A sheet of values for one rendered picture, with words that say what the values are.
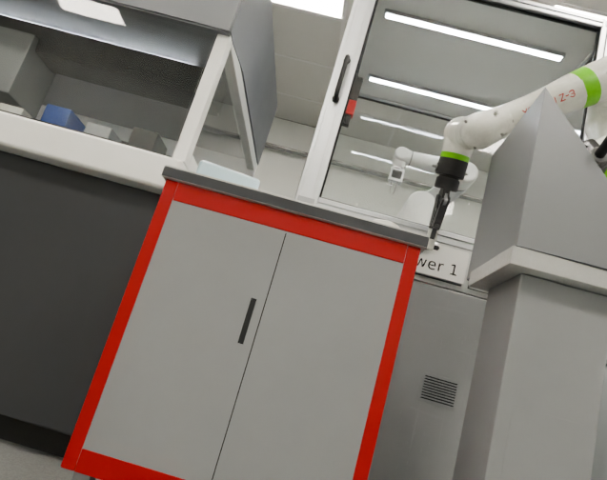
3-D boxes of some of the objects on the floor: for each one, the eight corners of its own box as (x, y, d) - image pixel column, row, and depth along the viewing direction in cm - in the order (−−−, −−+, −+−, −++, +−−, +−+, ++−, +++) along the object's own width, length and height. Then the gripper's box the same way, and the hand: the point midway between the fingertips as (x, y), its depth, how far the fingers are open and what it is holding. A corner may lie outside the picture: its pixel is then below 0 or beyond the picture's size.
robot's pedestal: (609, 717, 88) (657, 281, 107) (432, 661, 90) (510, 242, 109) (532, 633, 117) (580, 302, 136) (399, 592, 119) (465, 270, 138)
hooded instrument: (70, 472, 137) (268, -70, 181) (-563, 278, 147) (-229, -192, 191) (172, 430, 254) (277, 106, 298) (-184, 323, 263) (-31, 24, 308)
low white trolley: (344, 611, 100) (430, 235, 119) (33, 514, 103) (165, 163, 122) (326, 528, 156) (386, 281, 175) (125, 467, 159) (206, 231, 178)
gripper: (434, 175, 177) (414, 244, 179) (440, 173, 164) (419, 248, 166) (455, 181, 177) (435, 250, 179) (464, 180, 164) (442, 254, 166)
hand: (431, 238), depth 172 cm, fingers closed, pressing on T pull
